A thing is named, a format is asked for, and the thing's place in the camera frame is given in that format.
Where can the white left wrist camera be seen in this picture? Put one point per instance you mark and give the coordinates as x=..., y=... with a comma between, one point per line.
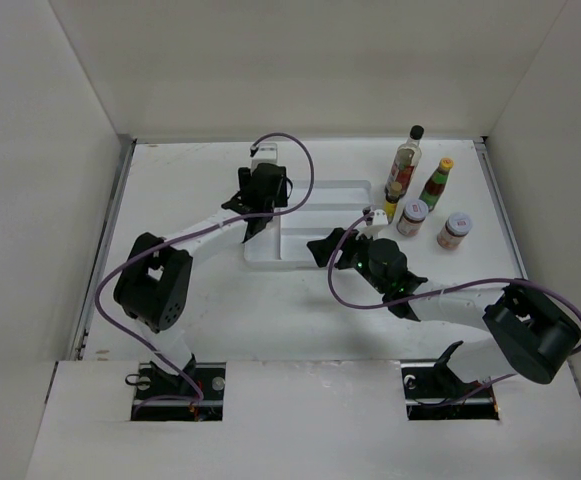
x=265, y=152

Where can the tall black cap oil bottle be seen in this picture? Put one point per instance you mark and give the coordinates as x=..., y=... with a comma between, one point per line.
x=406, y=160

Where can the red lid sauce jar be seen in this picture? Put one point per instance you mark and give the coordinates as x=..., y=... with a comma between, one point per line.
x=456, y=227
x=413, y=215

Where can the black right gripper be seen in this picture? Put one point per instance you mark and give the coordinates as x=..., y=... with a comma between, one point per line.
x=322, y=247

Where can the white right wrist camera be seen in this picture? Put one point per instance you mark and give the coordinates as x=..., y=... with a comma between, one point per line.
x=374, y=225

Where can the small yellow label bottle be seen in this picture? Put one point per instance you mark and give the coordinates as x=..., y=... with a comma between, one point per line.
x=392, y=194

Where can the white divided organizer tray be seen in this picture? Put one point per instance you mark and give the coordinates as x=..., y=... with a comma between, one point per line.
x=283, y=244

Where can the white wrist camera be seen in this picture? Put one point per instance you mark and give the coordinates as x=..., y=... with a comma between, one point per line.
x=374, y=225
x=265, y=152

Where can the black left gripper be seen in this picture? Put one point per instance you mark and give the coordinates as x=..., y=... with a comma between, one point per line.
x=279, y=200

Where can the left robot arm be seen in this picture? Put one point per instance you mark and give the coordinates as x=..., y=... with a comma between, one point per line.
x=153, y=291

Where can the green yellow cap sauce bottle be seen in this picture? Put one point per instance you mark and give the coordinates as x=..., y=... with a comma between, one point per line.
x=436, y=183

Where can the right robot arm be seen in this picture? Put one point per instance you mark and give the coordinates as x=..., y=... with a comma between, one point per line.
x=531, y=332

